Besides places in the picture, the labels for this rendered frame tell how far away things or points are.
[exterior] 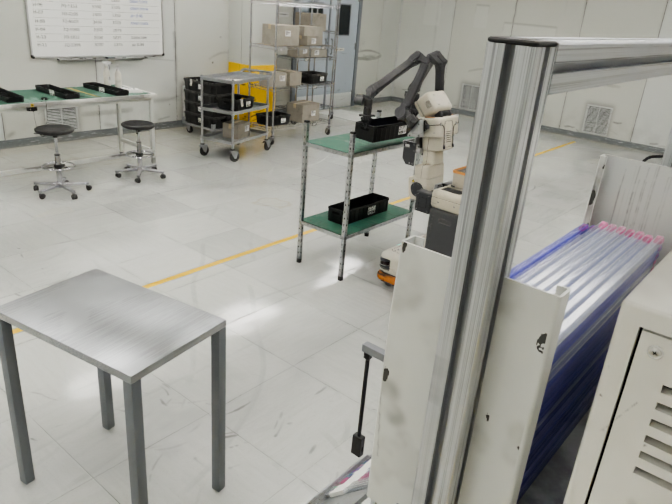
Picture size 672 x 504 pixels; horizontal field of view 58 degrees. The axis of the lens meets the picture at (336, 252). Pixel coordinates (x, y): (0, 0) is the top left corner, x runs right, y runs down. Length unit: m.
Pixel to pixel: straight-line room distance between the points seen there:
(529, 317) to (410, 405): 0.17
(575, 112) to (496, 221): 10.90
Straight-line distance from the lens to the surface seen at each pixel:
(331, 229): 4.42
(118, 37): 8.58
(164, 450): 2.94
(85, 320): 2.32
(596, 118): 11.28
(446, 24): 12.42
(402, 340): 0.61
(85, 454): 2.98
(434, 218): 4.04
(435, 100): 4.15
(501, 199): 0.49
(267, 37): 8.45
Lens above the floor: 1.92
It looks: 23 degrees down
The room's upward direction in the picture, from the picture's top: 5 degrees clockwise
